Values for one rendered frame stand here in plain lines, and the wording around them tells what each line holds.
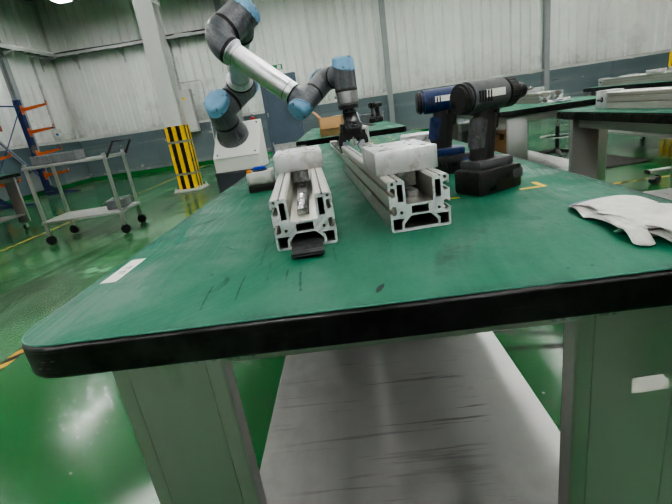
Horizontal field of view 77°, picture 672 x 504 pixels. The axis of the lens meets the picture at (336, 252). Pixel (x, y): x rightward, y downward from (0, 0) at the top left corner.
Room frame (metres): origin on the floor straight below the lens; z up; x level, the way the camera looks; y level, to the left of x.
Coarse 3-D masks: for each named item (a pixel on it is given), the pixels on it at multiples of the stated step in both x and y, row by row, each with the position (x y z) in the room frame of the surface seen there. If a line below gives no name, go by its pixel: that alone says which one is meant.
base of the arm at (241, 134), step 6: (240, 120) 2.09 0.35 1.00; (234, 126) 2.03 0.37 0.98; (240, 126) 2.06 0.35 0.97; (246, 126) 2.13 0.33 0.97; (216, 132) 2.07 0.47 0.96; (222, 132) 2.03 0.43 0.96; (228, 132) 2.03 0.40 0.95; (234, 132) 2.04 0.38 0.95; (240, 132) 2.06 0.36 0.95; (246, 132) 2.09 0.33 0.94; (222, 138) 2.05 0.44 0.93; (228, 138) 2.04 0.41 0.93; (234, 138) 2.05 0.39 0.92; (240, 138) 2.08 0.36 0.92; (246, 138) 2.09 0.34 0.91; (222, 144) 2.07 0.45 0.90; (228, 144) 2.06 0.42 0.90; (234, 144) 2.06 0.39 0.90; (240, 144) 2.07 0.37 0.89
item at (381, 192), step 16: (368, 144) 1.39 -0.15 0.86; (352, 160) 1.25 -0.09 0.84; (352, 176) 1.21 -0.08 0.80; (368, 176) 0.90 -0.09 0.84; (384, 176) 0.73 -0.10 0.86; (416, 176) 0.77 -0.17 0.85; (432, 176) 0.67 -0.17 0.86; (448, 176) 0.67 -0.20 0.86; (368, 192) 0.91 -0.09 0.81; (384, 192) 0.71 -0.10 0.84; (400, 192) 0.69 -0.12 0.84; (416, 192) 0.71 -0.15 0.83; (432, 192) 0.67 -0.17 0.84; (448, 192) 0.67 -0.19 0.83; (384, 208) 0.72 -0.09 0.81; (400, 208) 0.67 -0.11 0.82; (416, 208) 0.69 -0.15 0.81; (432, 208) 0.67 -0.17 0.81; (448, 208) 0.67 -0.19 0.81; (400, 224) 0.68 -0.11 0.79; (416, 224) 0.68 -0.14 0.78; (432, 224) 0.67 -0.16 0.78
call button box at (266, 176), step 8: (272, 168) 1.35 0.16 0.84; (248, 176) 1.30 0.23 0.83; (256, 176) 1.30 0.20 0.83; (264, 176) 1.30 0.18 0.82; (272, 176) 1.30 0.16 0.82; (248, 184) 1.30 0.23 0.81; (256, 184) 1.30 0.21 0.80; (264, 184) 1.30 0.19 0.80; (272, 184) 1.30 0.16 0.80; (256, 192) 1.30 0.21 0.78
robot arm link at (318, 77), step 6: (312, 72) 1.65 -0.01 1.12; (318, 72) 1.60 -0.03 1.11; (324, 72) 1.58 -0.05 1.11; (312, 78) 1.59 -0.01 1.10; (318, 78) 1.58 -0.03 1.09; (324, 78) 1.57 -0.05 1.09; (318, 84) 1.56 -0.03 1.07; (324, 84) 1.57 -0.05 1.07; (324, 90) 1.57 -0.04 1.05; (324, 96) 1.59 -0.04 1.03
